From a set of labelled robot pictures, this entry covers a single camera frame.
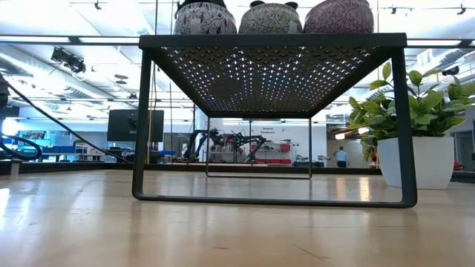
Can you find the white leaf-patterned candle tin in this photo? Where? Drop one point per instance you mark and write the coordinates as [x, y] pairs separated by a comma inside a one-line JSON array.
[[205, 20]]

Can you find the tall black candlestick holder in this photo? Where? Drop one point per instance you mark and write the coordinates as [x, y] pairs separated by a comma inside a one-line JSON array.
[[291, 4]]

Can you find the black background robot arm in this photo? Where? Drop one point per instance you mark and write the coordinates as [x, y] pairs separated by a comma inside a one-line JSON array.
[[196, 142], [252, 142]]

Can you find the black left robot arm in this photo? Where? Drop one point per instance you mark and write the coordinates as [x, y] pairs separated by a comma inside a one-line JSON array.
[[3, 100]]

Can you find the red storage bins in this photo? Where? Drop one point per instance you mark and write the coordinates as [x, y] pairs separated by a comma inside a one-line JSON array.
[[274, 160]]

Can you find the black perforated metal shelf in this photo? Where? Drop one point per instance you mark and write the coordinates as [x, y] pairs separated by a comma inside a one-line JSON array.
[[274, 41]]

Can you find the person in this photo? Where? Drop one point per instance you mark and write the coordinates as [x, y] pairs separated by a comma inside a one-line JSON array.
[[341, 157]]

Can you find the green potted plant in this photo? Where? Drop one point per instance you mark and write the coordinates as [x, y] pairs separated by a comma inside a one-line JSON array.
[[408, 163]]

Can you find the blue background workbench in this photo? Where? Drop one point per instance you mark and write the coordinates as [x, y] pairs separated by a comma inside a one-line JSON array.
[[55, 149]]

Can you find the black ceiling-mounted device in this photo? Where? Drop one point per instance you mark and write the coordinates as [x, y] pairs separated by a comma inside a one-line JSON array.
[[68, 61]]

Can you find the black wall monitor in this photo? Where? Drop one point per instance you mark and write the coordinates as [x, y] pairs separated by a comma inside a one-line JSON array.
[[135, 125]]

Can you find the small black ceiling camera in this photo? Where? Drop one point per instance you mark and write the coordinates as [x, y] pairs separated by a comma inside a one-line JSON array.
[[451, 70]]

